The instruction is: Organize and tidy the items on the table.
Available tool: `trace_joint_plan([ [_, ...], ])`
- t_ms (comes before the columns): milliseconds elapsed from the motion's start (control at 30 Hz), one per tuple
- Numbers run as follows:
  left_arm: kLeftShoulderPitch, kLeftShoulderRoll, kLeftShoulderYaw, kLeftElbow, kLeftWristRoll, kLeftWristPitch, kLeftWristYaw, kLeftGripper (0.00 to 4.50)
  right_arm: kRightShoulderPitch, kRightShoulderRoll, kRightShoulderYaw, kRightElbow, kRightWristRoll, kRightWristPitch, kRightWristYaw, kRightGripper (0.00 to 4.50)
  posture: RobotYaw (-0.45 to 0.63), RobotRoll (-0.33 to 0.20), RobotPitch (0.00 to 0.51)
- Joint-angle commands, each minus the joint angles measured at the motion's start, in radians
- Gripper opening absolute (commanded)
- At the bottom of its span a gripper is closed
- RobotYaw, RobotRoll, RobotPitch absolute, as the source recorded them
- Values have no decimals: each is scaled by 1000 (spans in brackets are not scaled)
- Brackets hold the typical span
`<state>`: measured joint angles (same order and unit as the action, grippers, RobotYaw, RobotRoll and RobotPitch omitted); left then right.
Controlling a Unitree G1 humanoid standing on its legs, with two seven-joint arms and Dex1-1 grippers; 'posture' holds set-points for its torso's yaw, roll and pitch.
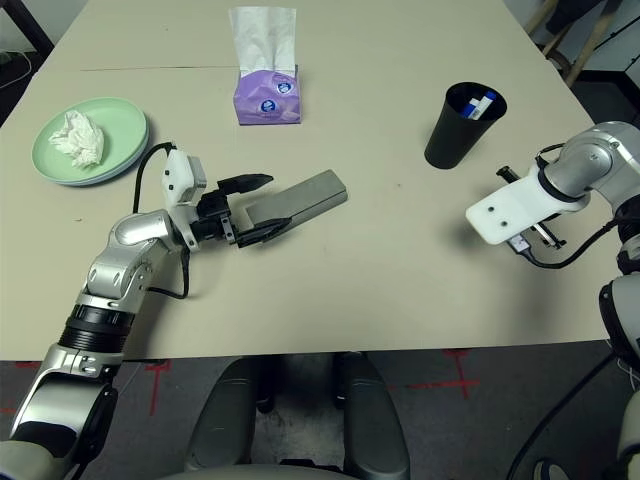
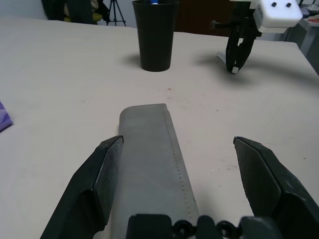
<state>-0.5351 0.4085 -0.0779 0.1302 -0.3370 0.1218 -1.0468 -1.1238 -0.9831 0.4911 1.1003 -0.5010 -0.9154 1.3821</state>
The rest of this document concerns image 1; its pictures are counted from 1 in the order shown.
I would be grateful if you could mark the blue plastic plate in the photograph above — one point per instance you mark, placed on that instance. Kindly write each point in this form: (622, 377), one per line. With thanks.
(135, 162)

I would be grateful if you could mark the white tissue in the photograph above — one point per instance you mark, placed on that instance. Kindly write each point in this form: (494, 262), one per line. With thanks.
(80, 140)

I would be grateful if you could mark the grey robot torso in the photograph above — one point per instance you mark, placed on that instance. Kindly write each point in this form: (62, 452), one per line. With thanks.
(260, 472)

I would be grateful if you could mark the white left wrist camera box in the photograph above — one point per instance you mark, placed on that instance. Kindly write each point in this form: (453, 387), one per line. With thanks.
(177, 172)

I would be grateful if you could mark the grey robot right leg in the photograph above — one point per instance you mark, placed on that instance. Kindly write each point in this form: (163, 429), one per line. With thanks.
(372, 420)

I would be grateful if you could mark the grey glasses case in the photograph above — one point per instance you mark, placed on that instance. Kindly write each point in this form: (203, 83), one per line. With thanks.
(310, 195)

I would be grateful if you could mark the red floor tape mark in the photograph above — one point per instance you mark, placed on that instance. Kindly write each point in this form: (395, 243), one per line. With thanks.
(156, 395)

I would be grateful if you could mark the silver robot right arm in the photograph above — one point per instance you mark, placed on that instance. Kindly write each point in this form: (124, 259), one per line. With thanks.
(590, 160)

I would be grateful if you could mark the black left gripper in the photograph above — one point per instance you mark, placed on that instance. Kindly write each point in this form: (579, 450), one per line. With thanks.
(212, 220)

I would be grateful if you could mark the grey robot left leg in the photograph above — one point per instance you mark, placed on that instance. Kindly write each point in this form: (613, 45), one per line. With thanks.
(225, 415)

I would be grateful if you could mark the grey robot leg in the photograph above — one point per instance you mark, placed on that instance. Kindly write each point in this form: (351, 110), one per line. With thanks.
(225, 415)
(372, 420)

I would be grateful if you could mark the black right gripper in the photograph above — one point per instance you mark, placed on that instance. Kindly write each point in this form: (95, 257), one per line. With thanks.
(547, 235)

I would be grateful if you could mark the dark jacket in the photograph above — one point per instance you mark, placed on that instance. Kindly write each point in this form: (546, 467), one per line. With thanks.
(565, 12)

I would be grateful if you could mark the wooden stool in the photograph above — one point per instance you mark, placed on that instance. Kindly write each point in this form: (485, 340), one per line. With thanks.
(590, 47)

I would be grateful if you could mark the white pen blue cap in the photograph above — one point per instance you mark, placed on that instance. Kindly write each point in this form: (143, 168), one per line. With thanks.
(471, 106)
(486, 102)

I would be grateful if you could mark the purple tissue pack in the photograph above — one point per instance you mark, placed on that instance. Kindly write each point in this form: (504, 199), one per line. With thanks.
(265, 102)

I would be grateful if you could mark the green plastic plate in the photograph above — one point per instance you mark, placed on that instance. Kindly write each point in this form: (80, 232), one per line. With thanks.
(125, 130)

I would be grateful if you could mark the wooden side table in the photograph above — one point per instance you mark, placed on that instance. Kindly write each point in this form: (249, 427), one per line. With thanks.
(37, 27)

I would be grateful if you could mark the black cup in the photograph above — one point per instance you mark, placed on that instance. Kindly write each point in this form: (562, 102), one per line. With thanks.
(450, 140)

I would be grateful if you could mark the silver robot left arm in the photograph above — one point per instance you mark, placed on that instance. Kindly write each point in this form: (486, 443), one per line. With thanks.
(135, 232)

